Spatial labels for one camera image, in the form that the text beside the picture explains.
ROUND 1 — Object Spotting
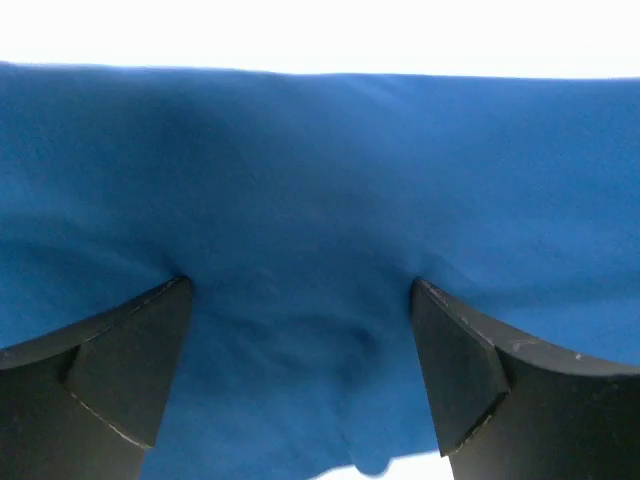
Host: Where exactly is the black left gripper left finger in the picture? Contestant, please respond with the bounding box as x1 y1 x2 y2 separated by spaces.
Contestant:
1 277 193 480

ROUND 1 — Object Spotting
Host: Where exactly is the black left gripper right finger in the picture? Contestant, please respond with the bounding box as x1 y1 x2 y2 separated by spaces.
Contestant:
410 279 639 480

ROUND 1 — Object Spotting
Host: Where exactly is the blue t shirt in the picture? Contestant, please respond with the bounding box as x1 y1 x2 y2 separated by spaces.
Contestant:
1 64 639 479

